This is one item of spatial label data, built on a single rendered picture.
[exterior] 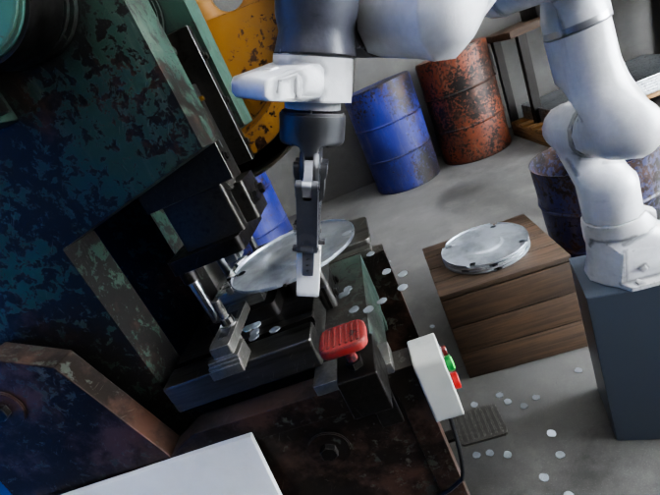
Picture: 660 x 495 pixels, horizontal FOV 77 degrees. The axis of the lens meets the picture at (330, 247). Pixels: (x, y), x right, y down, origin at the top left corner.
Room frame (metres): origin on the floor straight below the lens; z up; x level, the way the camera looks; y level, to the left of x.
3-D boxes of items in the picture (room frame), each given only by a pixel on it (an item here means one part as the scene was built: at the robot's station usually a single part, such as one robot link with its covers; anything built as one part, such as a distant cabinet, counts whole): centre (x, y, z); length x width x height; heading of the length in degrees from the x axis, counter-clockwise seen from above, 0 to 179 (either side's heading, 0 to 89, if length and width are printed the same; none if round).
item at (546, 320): (1.26, -0.49, 0.18); 0.40 x 0.38 x 0.35; 77
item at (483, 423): (0.85, 0.07, 0.14); 0.59 x 0.10 x 0.05; 80
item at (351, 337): (0.50, 0.04, 0.72); 0.07 x 0.06 x 0.08; 80
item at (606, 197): (0.80, -0.58, 0.71); 0.18 x 0.11 x 0.25; 179
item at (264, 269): (0.85, 0.08, 0.78); 0.29 x 0.29 x 0.01
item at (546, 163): (1.38, -1.01, 0.24); 0.42 x 0.42 x 0.48
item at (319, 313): (0.87, 0.20, 0.68); 0.45 x 0.30 x 0.06; 170
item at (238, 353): (0.70, 0.23, 0.76); 0.17 x 0.06 x 0.10; 170
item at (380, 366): (0.52, 0.03, 0.62); 0.10 x 0.06 x 0.20; 170
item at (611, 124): (0.73, -0.58, 0.85); 0.18 x 0.11 x 0.25; 179
